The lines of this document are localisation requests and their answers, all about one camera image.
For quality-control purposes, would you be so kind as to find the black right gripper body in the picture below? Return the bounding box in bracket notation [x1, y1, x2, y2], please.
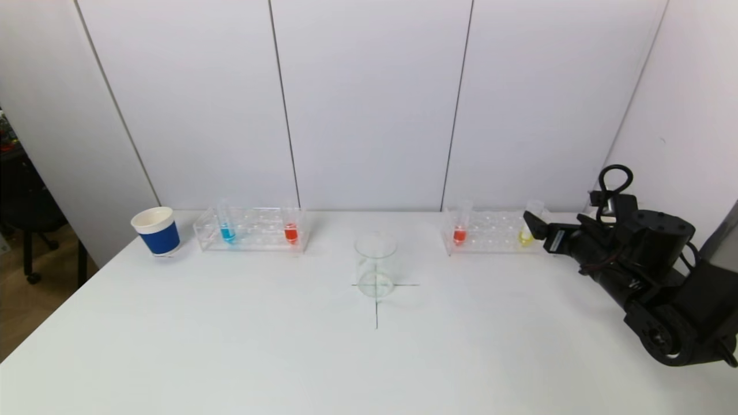
[543, 222, 612, 275]

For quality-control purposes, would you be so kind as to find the test tube with yellow pigment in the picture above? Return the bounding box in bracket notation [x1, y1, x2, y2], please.
[518, 199, 545, 248]

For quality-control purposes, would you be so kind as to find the clear acrylic test tube rack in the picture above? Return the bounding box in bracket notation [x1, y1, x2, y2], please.
[194, 207, 310, 254]
[441, 209, 555, 257]

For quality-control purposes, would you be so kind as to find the test tube with red liquid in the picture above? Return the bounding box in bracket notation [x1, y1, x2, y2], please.
[283, 203, 300, 246]
[453, 201, 473, 247]

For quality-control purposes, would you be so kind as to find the clear glass beaker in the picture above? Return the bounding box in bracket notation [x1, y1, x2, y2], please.
[354, 232, 398, 299]

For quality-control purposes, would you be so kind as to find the test tube with blue liquid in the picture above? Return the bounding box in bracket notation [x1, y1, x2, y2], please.
[218, 202, 238, 245]

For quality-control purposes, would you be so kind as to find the blue white paper cup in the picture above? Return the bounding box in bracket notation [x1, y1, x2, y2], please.
[131, 206, 182, 258]

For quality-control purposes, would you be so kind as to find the black office chair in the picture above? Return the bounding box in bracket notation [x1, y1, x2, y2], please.
[0, 153, 70, 286]

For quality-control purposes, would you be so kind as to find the black looped camera cable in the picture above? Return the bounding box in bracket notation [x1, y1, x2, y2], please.
[597, 164, 634, 222]

